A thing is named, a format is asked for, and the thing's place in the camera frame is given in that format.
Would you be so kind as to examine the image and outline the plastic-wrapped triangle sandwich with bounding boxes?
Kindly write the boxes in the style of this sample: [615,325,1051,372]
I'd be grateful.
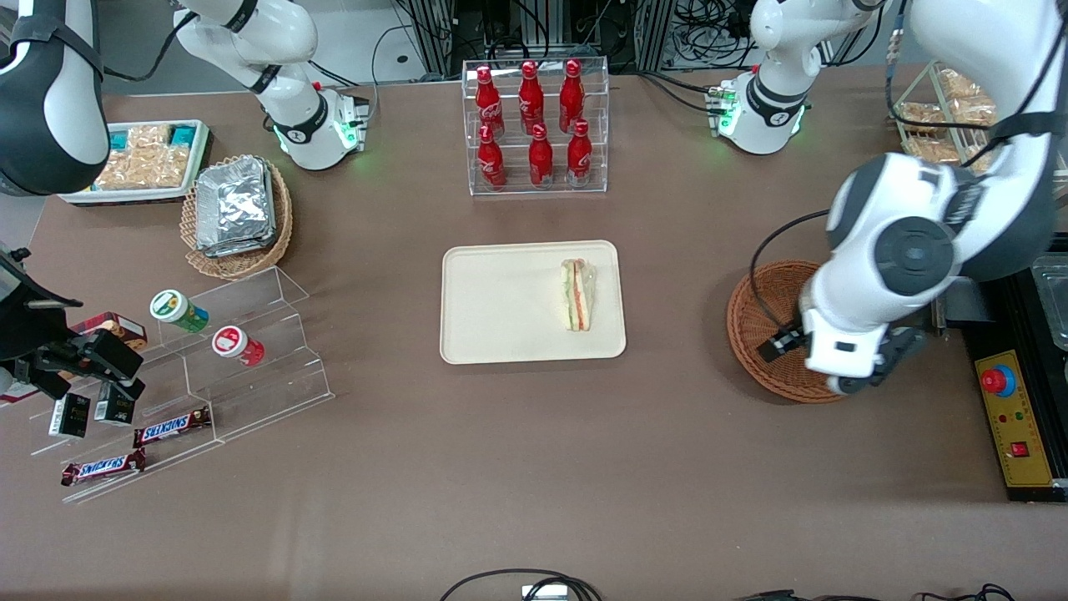
[560,258,598,332]

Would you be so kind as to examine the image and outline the round brown wicker basket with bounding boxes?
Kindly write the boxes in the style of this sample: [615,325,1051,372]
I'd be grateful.
[727,260,848,405]

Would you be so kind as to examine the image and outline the white tray of snack packs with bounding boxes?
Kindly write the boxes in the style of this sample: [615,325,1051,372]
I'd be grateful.
[58,119,214,206]

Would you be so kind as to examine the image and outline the oval wicker basket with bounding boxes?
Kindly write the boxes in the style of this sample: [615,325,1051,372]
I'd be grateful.
[180,155,295,280]

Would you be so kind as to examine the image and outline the cream rectangular tray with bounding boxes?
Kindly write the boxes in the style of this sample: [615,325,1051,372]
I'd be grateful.
[440,240,627,366]

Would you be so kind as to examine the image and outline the small black carton box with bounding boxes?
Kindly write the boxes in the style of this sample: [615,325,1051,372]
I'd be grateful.
[48,392,92,440]
[94,382,137,427]

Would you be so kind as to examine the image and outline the red-brown chocolate box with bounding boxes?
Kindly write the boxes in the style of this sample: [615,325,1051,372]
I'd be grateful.
[71,312,149,351]

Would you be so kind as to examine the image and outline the Snickers chocolate bar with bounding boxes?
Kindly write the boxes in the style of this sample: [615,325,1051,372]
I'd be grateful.
[133,407,213,449]
[60,448,148,487]

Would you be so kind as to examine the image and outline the green can with white lid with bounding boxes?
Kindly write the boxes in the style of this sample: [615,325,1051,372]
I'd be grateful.
[149,289,210,334]

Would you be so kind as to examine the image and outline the yellow control panel box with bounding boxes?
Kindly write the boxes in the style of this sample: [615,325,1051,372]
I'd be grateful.
[974,349,1056,489]

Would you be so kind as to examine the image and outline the red can with white lid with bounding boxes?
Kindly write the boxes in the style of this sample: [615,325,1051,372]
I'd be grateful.
[211,326,265,367]

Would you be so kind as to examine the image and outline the clear acrylic stepped shelf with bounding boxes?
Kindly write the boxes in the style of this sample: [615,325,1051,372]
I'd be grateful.
[29,265,336,506]

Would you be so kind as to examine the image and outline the clear plastic container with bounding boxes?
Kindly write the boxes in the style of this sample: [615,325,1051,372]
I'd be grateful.
[1030,255,1068,351]

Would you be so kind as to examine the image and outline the beige cracker snack packs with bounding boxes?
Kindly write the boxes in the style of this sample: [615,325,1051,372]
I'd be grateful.
[93,125,197,191]

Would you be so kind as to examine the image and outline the silver foil container stack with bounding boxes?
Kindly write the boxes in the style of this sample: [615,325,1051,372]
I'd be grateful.
[195,155,278,258]

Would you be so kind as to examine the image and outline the clear-wrapped bread pack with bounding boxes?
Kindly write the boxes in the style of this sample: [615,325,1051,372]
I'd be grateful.
[936,67,994,105]
[899,100,952,134]

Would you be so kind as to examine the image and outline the red cola bottle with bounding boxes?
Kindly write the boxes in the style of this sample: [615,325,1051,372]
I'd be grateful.
[558,58,585,133]
[475,65,506,139]
[528,124,555,189]
[476,125,507,191]
[517,60,545,134]
[567,119,593,186]

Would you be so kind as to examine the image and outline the clear acrylic bottle rack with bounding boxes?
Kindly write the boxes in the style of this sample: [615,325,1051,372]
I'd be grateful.
[461,57,610,197]

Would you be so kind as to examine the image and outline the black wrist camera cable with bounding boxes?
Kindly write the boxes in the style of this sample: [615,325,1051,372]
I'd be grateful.
[748,209,831,356]

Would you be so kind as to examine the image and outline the wire rack of bread packs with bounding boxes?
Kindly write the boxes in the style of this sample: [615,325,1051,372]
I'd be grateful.
[889,60,1002,168]

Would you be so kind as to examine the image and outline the black arm base cable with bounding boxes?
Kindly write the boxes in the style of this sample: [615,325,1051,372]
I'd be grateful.
[613,68,720,115]
[100,13,201,84]

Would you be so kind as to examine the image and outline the black cable bundle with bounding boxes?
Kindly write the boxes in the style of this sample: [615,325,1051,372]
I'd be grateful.
[674,0,753,69]

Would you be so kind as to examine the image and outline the aluminium frame post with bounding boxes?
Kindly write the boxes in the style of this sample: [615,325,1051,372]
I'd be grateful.
[420,0,456,74]
[634,0,673,73]

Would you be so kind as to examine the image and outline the black looped floor cable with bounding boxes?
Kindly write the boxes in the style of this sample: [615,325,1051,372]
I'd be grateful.
[438,569,603,601]

